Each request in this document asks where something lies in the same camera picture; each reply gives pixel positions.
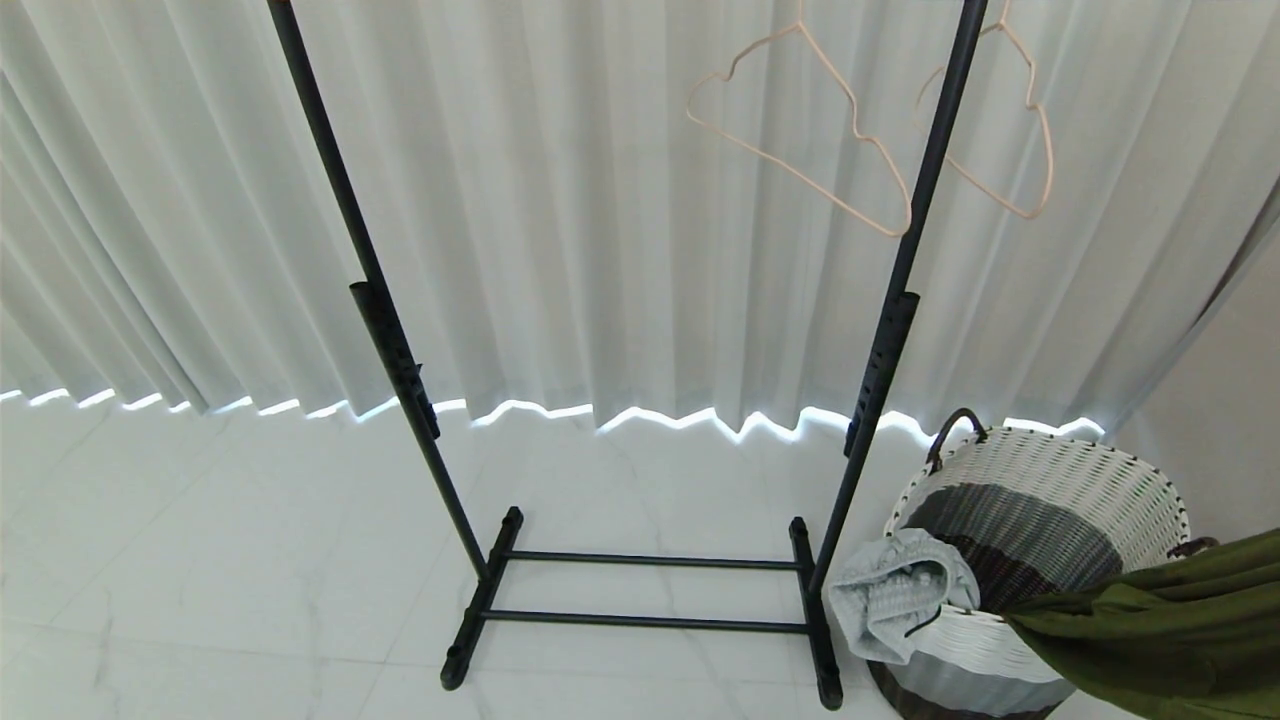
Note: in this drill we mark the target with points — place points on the pink clothes hanger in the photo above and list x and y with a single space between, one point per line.
800 180
1049 165

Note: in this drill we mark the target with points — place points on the green printed shirt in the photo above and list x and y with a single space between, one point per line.
1170 630

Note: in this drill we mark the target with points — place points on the black clothes rack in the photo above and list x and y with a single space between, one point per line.
390 330

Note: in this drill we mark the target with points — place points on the white laundry basket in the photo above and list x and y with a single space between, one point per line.
1050 470

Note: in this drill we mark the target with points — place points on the white curtain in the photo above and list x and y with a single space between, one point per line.
600 200

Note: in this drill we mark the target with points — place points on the pale grey shorts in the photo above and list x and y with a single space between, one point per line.
890 590

